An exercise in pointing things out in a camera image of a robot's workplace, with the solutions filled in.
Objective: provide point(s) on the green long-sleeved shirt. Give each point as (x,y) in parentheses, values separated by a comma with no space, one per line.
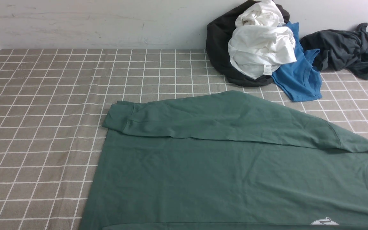
(226,161)

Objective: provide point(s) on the blue t-shirt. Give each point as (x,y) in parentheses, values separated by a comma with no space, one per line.
(299,80)

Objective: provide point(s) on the black garment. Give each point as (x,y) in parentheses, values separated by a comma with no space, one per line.
(219,33)

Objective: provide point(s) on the white garment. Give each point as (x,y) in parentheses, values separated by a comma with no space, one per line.
(261,42)

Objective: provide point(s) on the grey checkered tablecloth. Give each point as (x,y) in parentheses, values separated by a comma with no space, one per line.
(53,101)

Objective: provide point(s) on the dark grey garment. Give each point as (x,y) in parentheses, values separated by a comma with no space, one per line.
(340,49)

